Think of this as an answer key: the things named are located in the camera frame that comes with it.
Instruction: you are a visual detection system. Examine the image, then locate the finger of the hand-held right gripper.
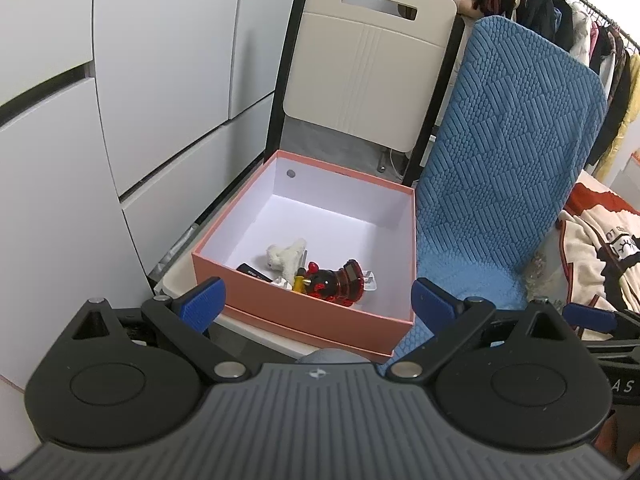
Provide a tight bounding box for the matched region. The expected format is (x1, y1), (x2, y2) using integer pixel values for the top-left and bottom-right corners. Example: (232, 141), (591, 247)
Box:
(564, 304), (640, 343)

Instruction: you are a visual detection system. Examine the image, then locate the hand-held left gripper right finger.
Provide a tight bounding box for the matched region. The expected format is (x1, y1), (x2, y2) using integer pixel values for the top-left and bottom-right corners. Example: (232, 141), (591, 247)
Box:
(387, 277), (572, 382)

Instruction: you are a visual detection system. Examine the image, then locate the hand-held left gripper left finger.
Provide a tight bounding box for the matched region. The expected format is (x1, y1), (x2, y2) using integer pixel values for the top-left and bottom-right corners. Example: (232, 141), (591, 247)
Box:
(72, 276), (251, 382)

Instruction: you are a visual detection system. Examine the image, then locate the black flash drive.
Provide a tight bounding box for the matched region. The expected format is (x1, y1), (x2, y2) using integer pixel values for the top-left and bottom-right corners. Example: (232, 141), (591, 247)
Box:
(236, 263), (274, 283)

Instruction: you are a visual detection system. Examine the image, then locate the red toy figurine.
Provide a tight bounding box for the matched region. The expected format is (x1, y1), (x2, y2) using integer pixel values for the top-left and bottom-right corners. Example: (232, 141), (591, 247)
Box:
(303, 259), (366, 308)

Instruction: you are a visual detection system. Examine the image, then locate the pink cardboard box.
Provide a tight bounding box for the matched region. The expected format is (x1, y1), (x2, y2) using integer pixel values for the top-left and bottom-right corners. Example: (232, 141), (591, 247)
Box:
(191, 150), (418, 352)

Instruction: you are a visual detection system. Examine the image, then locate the cream red printed blanket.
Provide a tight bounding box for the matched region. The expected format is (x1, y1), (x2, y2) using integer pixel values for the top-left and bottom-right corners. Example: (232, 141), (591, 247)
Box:
(525, 182), (640, 322)

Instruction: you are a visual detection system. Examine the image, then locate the white plush toy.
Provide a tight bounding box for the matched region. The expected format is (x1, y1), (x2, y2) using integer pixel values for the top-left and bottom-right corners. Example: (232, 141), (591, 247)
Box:
(265, 238), (308, 281)

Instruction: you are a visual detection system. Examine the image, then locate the blue quilted chair cover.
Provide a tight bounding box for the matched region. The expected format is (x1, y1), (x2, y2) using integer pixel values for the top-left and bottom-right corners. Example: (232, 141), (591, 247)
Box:
(377, 16), (608, 377)

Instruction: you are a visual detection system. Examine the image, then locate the white cabinet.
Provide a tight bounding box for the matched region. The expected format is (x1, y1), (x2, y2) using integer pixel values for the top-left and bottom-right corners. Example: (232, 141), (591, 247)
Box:
(0, 0), (306, 396)

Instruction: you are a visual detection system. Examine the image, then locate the beige black framed chair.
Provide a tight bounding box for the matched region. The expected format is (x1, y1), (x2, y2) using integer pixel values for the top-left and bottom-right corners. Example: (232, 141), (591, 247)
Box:
(148, 0), (467, 357)

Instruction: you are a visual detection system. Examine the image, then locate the row of hanging clothes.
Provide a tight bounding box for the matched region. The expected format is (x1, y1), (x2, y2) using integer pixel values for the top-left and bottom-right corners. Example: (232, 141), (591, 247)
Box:
(415, 0), (640, 177)

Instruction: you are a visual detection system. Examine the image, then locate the white cable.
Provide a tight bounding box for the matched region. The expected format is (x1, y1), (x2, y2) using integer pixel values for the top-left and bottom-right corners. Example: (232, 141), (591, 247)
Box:
(376, 149), (408, 178)

